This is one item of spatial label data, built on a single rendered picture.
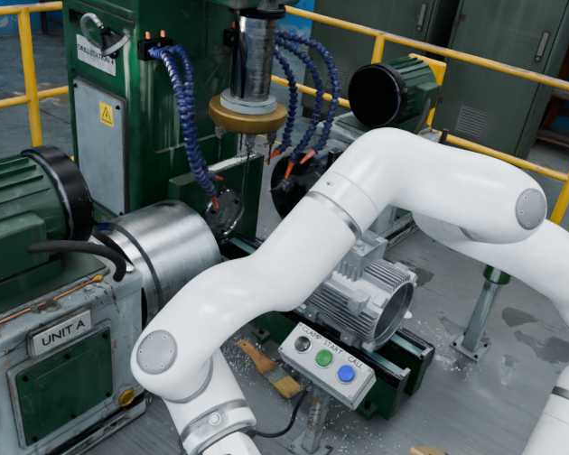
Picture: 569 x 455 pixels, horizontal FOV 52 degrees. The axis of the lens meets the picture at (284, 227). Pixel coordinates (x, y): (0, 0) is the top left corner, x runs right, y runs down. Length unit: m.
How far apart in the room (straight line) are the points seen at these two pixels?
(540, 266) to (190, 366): 0.54
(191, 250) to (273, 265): 0.53
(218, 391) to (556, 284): 0.53
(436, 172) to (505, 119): 3.65
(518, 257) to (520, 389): 0.70
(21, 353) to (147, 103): 0.66
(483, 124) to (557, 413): 3.54
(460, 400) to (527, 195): 0.78
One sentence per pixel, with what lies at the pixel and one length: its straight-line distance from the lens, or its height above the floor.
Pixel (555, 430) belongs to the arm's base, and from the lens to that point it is 1.06.
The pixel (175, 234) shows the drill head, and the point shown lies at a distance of 1.20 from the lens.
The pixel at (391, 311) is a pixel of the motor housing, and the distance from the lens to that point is 1.38.
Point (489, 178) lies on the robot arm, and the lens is 0.78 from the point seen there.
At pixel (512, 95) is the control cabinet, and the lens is 4.37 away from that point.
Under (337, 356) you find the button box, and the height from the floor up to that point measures 1.07.
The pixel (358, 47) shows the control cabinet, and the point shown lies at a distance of 4.77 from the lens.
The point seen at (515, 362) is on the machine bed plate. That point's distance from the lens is 1.65.
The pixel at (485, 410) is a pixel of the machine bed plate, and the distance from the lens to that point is 1.48.
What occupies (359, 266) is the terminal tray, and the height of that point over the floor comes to 1.12.
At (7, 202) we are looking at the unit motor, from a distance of 0.97.
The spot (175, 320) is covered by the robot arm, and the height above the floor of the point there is 1.39.
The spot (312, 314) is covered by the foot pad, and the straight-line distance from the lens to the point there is 1.31.
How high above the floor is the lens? 1.80
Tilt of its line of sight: 31 degrees down
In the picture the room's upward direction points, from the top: 8 degrees clockwise
